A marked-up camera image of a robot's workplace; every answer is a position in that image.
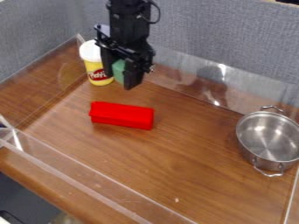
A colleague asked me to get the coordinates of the clear acrylic table barrier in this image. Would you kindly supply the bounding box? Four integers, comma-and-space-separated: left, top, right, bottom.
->
0, 37, 299, 224

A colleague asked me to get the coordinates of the stainless steel pot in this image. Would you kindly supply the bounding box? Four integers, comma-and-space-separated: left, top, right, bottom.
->
235, 105, 299, 178

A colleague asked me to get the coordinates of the red rectangular block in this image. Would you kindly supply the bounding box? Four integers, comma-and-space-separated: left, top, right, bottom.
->
88, 101, 155, 130

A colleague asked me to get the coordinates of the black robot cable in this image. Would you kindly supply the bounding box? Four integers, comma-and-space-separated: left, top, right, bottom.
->
139, 0, 163, 25

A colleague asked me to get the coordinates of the yellow Play-Doh can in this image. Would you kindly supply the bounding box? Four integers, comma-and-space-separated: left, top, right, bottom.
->
79, 39, 114, 86

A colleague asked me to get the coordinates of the green foam cube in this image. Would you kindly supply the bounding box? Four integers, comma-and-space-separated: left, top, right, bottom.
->
112, 59, 126, 84

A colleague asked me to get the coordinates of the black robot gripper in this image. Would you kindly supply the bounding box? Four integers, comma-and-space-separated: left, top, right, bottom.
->
95, 0, 155, 90

